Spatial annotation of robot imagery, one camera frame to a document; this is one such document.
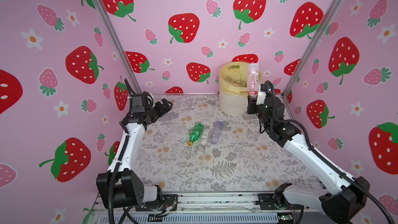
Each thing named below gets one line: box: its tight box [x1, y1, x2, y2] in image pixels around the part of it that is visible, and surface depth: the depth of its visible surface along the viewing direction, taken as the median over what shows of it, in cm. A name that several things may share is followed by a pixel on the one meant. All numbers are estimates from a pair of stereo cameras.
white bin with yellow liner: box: [218, 61, 263, 117], surface depth 101 cm
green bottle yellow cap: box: [187, 122, 205, 147], surface depth 95 cm
